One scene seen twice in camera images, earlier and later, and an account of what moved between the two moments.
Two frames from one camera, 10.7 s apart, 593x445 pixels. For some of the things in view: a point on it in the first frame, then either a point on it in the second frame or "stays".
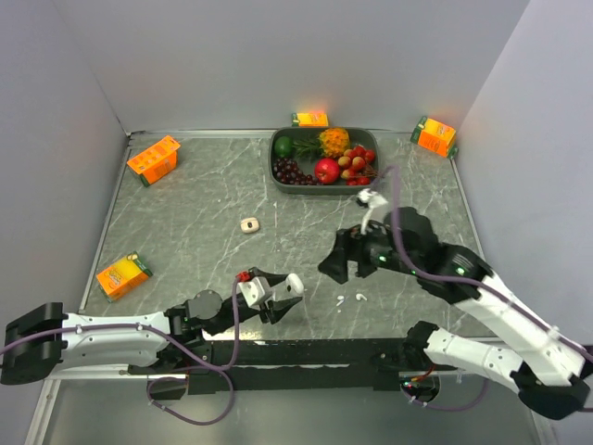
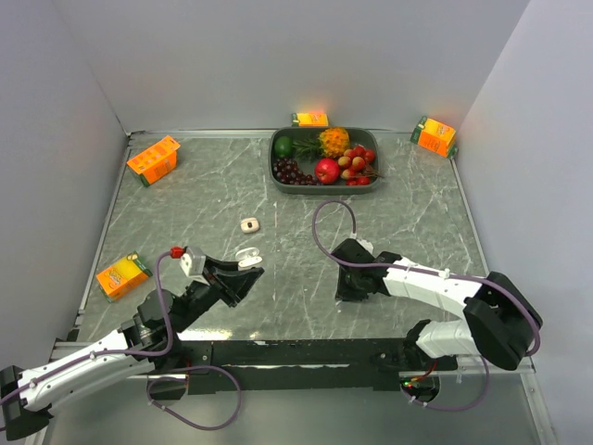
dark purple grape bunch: (286, 171) stays
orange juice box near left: (123, 277) stays
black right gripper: (349, 244) to (346, 293)
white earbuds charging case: (294, 285) to (247, 258)
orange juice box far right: (436, 137) stays
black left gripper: (276, 309) to (227, 282)
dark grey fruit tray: (359, 136) stays
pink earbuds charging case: (249, 224) stays
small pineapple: (330, 143) stays
